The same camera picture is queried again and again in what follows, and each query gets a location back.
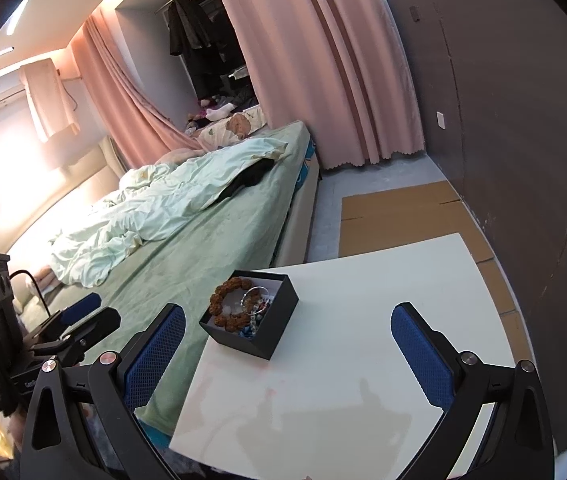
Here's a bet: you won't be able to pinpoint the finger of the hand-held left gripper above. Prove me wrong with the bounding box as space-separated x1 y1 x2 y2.
30 307 122 362
43 292 103 334

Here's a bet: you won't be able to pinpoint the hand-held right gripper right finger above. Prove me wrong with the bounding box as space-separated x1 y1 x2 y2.
391 301 557 480

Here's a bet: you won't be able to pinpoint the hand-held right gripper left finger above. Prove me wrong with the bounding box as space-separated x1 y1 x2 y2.
20 302 187 480

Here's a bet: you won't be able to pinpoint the brown seed bead bracelet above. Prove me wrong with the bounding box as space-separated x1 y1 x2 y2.
209 277 255 332

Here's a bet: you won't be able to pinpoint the multicoloured bead bracelet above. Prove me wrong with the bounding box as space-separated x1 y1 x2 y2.
243 297 277 334

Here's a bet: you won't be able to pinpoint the black jewelry box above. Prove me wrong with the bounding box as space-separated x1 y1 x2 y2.
198 270 299 361

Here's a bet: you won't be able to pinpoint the silver bracelet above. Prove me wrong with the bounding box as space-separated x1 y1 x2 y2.
242 286 272 315

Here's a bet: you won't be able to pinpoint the pink pillow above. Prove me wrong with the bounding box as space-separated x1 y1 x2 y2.
33 266 60 292

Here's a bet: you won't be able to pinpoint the beige headboard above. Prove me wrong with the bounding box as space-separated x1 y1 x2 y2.
0 135 130 283

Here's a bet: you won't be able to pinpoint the light green duvet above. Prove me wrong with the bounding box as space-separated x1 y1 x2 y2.
50 137 289 287

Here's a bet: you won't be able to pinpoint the bed with green sheet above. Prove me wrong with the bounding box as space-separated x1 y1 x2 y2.
13 120 324 436

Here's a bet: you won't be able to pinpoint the brown cardboard sheet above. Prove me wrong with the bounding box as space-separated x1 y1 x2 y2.
338 181 529 317

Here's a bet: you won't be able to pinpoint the pink cloth cover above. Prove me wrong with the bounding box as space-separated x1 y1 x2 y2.
18 58 82 144

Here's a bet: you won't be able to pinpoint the black garment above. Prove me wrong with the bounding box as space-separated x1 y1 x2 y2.
220 159 274 200

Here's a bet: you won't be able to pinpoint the white air conditioner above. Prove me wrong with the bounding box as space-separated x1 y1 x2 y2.
0 72 30 114

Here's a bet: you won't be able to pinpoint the printed cream pillow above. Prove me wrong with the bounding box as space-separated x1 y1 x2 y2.
196 105 267 149

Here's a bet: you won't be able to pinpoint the draped pink curtain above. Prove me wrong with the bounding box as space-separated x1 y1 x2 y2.
70 10 209 169

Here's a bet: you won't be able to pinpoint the white socks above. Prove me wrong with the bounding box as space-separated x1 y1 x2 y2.
204 102 238 121

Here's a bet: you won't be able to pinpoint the ceiling light strip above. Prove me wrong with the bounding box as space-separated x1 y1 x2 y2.
0 0 30 59

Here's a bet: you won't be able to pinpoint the hanging dark clothes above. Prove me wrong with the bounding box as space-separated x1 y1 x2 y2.
166 0 220 59

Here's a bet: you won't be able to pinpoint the wide pink curtain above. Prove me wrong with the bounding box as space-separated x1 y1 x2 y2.
203 0 427 171

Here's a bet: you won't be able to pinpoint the black cable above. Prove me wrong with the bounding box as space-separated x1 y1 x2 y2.
10 270 53 320

